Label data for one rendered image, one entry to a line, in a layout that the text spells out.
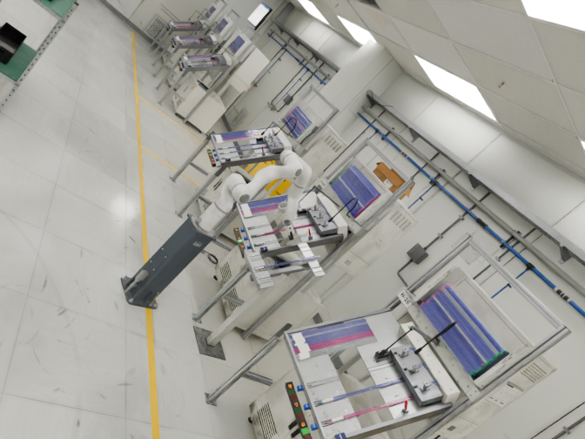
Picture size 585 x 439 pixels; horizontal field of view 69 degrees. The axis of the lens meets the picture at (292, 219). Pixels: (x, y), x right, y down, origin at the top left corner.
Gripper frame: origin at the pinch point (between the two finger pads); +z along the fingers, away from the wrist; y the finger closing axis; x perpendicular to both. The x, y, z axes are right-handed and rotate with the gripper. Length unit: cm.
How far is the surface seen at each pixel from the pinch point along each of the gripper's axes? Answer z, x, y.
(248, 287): 42, 43, 4
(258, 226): -2.2, 20.3, 23.1
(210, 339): 40, 82, -34
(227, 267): 50, 56, 45
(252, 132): 4, -15, 194
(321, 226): -0.5, -25.4, -1.1
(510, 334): -3, -84, -139
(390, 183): 6, -101, 31
